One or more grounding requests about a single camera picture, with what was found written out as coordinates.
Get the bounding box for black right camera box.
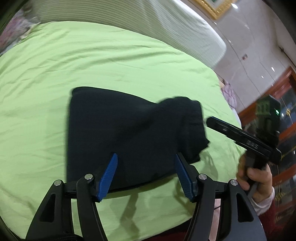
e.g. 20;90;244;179
255;95;281;147

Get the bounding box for gold framed landscape painting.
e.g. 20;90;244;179
192;0;237;20

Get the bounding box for right forearm red sleeve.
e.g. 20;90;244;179
251;187;295;241

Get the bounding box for black pants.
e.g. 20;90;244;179
66;87;209;192

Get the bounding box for floral pink pillow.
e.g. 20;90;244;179
219;79;237;109

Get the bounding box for striped white headboard cushion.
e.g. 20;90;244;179
31;0;227;69

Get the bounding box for red wooden glass cabinet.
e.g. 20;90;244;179
238;66;296;232

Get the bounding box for person's right hand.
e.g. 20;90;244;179
236;154;273;203

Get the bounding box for light green bed sheet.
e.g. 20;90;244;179
1;22;244;240

